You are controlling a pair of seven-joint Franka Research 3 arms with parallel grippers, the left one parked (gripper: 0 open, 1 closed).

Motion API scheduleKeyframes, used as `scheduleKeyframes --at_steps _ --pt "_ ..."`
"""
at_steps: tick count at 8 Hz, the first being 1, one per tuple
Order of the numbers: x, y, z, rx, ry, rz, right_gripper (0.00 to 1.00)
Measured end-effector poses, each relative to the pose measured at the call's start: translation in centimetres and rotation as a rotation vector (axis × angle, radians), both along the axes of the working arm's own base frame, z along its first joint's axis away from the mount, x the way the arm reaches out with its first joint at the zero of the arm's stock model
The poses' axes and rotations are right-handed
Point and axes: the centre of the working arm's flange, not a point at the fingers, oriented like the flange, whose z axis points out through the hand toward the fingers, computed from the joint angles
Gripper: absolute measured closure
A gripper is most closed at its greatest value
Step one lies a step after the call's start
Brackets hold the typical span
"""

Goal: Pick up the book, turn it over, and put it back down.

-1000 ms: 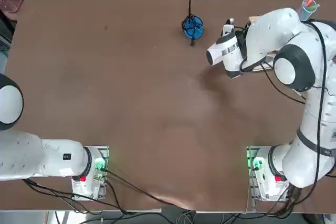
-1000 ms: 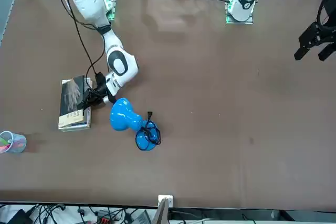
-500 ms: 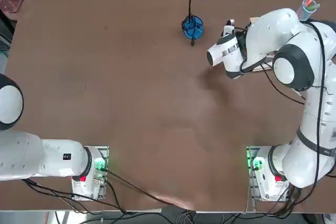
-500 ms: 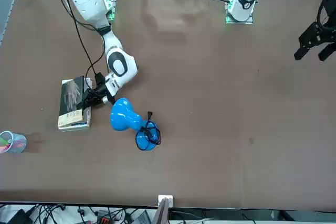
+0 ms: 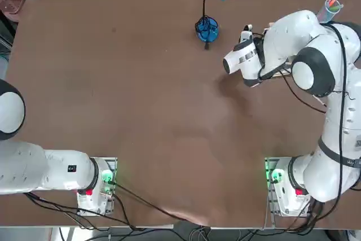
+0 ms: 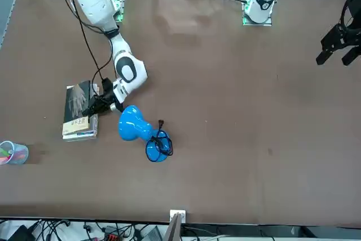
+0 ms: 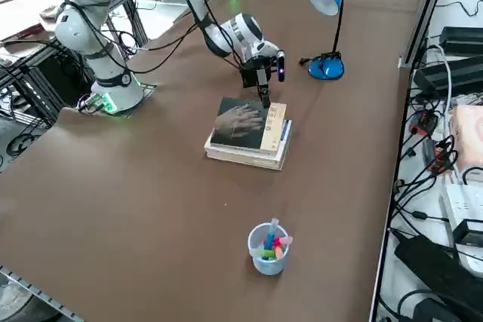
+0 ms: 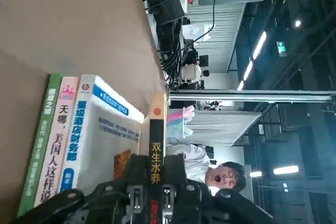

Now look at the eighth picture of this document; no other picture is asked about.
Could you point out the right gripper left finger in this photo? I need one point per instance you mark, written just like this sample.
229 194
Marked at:
105 203

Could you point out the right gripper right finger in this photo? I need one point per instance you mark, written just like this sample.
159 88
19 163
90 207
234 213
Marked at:
199 205

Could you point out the black covered book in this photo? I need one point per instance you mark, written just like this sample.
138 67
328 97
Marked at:
157 134

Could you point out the white book blue print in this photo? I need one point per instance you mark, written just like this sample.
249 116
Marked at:
105 134

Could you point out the pink book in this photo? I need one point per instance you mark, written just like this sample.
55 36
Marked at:
56 142

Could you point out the green book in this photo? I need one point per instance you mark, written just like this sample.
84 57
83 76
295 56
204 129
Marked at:
39 142

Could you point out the person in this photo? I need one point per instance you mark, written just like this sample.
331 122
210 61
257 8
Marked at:
225 176
190 73

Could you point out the translucent blue pen cup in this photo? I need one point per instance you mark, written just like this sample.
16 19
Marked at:
181 129

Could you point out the grey partition screen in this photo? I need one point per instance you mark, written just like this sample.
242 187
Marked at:
223 127

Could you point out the pink highlighter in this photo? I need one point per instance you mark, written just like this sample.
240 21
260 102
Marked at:
181 113

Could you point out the green exit sign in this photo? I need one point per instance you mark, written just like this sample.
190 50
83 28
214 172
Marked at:
282 48

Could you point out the aluminium frame post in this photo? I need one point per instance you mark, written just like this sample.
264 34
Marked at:
262 96

